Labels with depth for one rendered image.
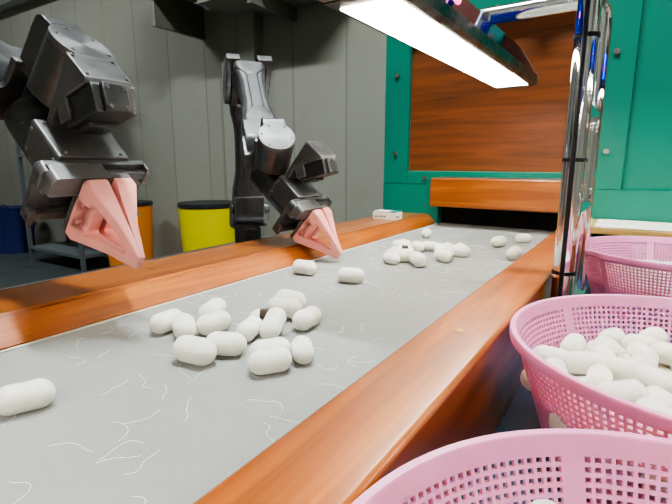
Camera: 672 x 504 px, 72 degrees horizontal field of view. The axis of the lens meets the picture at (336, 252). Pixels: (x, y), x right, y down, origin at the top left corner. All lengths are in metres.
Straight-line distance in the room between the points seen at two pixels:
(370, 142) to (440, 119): 1.61
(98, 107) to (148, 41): 3.82
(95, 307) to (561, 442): 0.43
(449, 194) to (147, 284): 0.78
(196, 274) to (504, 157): 0.81
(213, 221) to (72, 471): 2.82
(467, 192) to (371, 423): 0.92
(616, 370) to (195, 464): 0.31
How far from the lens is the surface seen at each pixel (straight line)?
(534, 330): 0.45
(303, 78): 3.13
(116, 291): 0.55
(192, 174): 3.82
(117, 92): 0.45
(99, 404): 0.36
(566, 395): 0.34
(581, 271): 0.75
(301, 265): 0.65
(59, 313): 0.52
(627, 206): 1.14
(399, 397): 0.28
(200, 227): 3.08
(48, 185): 0.45
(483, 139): 1.20
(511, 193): 1.11
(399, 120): 1.27
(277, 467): 0.23
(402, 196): 1.26
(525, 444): 0.25
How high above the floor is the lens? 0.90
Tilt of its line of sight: 11 degrees down
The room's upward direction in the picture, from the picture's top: straight up
